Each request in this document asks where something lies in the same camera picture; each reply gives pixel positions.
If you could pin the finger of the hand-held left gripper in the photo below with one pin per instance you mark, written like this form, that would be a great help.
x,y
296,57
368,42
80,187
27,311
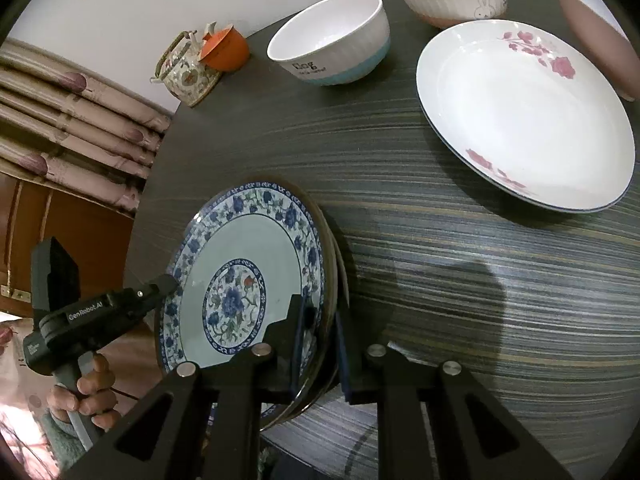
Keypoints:
x,y
160,290

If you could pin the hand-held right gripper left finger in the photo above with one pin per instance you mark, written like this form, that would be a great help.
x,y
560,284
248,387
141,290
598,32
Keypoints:
x,y
298,355

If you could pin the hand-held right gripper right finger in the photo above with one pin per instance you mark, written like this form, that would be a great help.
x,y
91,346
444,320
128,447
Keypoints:
x,y
344,360

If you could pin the blue floral plate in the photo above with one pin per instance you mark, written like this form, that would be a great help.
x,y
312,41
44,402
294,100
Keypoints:
x,y
235,240
334,270

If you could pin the white bowl with blue base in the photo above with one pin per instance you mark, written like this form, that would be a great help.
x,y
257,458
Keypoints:
x,y
350,55

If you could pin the white plate with pink flowers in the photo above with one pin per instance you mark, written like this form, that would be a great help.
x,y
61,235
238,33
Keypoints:
x,y
520,110

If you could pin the pink-rimmed white bowl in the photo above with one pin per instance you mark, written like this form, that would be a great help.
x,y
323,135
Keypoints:
x,y
595,35

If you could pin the person's left forearm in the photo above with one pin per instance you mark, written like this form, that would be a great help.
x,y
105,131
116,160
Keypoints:
x,y
60,442

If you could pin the person's left hand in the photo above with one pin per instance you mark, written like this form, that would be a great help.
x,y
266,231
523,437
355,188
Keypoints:
x,y
97,390

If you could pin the pink patterned cloth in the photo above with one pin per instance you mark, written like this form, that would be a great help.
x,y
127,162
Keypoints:
x,y
15,385

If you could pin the wooden cabinet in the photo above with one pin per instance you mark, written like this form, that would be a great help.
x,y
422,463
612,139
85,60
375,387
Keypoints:
x,y
75,225

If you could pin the beige pleated curtain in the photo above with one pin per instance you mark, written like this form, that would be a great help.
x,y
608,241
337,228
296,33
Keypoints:
x,y
60,110

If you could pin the floral teapot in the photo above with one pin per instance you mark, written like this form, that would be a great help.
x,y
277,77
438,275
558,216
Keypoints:
x,y
187,77

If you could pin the orange cup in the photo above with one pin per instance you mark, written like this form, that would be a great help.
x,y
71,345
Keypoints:
x,y
230,52

